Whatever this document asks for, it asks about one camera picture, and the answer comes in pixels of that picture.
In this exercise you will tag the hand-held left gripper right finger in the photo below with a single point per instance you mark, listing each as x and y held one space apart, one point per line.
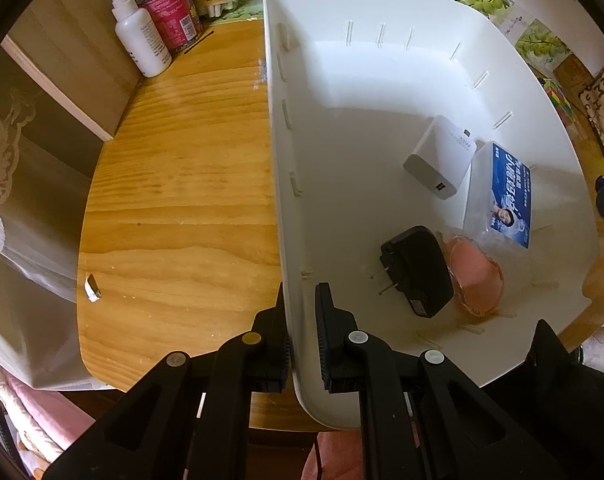
332 350

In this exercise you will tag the pink correction tape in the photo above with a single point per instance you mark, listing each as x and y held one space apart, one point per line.
474 275

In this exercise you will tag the white charger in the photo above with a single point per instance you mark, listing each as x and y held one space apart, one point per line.
436 160

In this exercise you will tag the pink printed blanket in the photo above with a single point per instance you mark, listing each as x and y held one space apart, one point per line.
32 420

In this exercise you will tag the white plastic storage bin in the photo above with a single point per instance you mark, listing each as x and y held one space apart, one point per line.
362 160

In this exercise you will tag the small white clip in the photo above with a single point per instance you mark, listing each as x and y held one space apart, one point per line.
92 287

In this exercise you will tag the clear box with blue label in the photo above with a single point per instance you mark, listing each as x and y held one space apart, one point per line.
506 195

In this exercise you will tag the white plastic bottle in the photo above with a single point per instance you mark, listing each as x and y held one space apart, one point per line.
142 40

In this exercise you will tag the black charger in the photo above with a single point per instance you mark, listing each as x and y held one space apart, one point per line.
421 270

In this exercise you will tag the thin black stick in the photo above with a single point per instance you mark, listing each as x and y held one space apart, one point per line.
199 42

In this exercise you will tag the white lace curtain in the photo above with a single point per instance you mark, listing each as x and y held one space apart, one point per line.
12 160

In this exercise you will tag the red can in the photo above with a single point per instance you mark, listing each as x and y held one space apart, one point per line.
169 20

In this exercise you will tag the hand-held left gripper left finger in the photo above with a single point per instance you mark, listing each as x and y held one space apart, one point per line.
272 355

